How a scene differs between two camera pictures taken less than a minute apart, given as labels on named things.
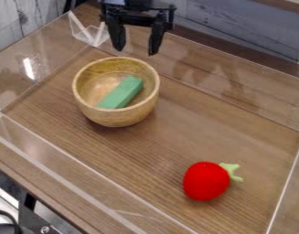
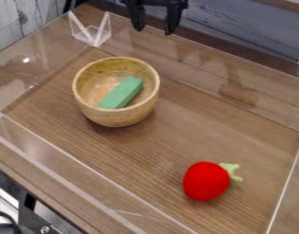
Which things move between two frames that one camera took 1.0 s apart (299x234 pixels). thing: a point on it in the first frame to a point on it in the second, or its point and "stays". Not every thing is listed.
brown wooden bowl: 98,77 stays
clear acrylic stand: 92,35 stays
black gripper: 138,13 to 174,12
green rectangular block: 122,92 stays
